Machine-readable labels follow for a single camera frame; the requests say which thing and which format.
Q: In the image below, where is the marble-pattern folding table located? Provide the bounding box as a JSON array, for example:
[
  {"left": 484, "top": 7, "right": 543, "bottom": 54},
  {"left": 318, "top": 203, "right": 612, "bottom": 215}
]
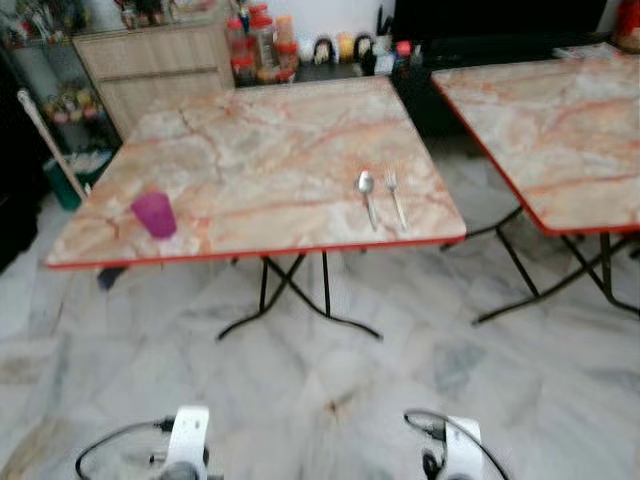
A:
[
  {"left": 45, "top": 75, "right": 468, "bottom": 271},
  {"left": 432, "top": 45, "right": 640, "bottom": 237}
]

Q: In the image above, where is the white flat keypad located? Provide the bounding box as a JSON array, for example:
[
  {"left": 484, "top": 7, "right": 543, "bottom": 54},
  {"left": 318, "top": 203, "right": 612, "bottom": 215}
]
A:
[{"left": 555, "top": 45, "right": 616, "bottom": 59}]

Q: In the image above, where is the red round container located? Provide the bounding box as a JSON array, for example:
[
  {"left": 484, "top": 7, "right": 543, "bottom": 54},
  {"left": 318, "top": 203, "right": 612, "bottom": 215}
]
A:
[{"left": 615, "top": 0, "right": 640, "bottom": 53}]

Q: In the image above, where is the stainless steel fork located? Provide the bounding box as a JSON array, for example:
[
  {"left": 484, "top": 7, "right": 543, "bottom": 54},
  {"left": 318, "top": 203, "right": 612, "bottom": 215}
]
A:
[{"left": 384, "top": 170, "right": 409, "bottom": 231}]

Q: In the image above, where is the black television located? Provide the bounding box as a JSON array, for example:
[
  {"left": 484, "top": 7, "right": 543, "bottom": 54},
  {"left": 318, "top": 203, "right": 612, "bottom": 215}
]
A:
[{"left": 392, "top": 0, "right": 611, "bottom": 43}]

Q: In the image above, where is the stainless steel spoon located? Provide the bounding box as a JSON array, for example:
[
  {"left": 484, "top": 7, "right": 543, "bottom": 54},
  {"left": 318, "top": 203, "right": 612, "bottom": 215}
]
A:
[{"left": 357, "top": 170, "right": 380, "bottom": 232}]

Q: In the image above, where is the small jar with red lid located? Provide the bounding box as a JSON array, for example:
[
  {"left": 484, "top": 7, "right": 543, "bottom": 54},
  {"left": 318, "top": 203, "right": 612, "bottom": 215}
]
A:
[
  {"left": 277, "top": 42, "right": 299, "bottom": 73},
  {"left": 230, "top": 55, "right": 253, "bottom": 86}
]

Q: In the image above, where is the clear jar with orange lid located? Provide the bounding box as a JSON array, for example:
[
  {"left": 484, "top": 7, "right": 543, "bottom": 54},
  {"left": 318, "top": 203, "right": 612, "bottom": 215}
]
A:
[{"left": 275, "top": 15, "right": 296, "bottom": 46}]

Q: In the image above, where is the tall jar with red lid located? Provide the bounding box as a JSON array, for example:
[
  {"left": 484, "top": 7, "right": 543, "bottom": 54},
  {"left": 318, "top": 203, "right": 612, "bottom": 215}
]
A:
[{"left": 250, "top": 15, "right": 278, "bottom": 71}]

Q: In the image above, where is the clear jar with red lid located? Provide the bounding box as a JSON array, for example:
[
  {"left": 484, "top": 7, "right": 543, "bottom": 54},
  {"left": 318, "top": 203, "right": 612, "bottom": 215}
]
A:
[{"left": 225, "top": 18, "right": 246, "bottom": 56}]

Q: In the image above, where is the purple plastic cup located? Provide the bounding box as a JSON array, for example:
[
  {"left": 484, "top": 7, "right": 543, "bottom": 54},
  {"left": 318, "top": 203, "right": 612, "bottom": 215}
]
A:
[{"left": 130, "top": 190, "right": 178, "bottom": 240}]

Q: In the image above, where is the light wooden drawer cabinet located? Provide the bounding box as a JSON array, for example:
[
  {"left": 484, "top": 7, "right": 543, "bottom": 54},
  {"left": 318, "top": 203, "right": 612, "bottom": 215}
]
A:
[{"left": 72, "top": 22, "right": 236, "bottom": 136}]

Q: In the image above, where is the small dark blue object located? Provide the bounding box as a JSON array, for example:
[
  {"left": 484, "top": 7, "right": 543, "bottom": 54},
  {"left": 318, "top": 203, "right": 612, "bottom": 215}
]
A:
[{"left": 97, "top": 266, "right": 129, "bottom": 291}]

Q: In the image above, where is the green plastic bin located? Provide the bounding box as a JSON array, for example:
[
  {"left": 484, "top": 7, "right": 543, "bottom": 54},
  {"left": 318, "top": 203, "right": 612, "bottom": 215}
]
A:
[{"left": 42, "top": 150, "right": 111, "bottom": 211}]

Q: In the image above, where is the dark glass display shelf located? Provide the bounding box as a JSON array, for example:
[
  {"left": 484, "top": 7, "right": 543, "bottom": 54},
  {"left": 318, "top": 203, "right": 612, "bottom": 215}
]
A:
[{"left": 0, "top": 0, "right": 121, "bottom": 151}]

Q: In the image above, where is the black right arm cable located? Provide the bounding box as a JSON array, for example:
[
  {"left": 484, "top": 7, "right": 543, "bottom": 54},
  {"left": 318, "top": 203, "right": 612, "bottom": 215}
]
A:
[{"left": 404, "top": 408, "right": 513, "bottom": 480}]

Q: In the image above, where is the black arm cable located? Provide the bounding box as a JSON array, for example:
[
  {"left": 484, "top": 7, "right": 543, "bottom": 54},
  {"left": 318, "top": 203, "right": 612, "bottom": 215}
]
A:
[
  {"left": 404, "top": 408, "right": 513, "bottom": 480},
  {"left": 75, "top": 420, "right": 173, "bottom": 480}
]

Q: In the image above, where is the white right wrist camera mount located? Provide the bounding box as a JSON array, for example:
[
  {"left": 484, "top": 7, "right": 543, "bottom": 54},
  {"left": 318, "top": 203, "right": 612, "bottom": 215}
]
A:
[{"left": 440, "top": 415, "right": 486, "bottom": 480}]

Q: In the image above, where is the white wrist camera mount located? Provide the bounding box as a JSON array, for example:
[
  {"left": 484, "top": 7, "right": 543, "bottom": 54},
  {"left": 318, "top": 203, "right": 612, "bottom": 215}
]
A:
[
  {"left": 440, "top": 415, "right": 486, "bottom": 480},
  {"left": 165, "top": 405, "right": 211, "bottom": 471}
]

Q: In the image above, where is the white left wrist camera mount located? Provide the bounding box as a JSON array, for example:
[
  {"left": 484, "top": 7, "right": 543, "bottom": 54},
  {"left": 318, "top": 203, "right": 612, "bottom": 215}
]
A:
[{"left": 165, "top": 405, "right": 211, "bottom": 471}]

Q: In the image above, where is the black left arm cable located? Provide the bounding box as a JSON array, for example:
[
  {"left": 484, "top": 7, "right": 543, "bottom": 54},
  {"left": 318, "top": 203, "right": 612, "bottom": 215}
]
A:
[{"left": 75, "top": 420, "right": 173, "bottom": 480}]

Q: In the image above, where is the wooden broom handle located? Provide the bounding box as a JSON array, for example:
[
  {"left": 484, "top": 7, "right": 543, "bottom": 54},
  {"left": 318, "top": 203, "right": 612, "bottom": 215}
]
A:
[{"left": 17, "top": 90, "right": 89, "bottom": 201}]

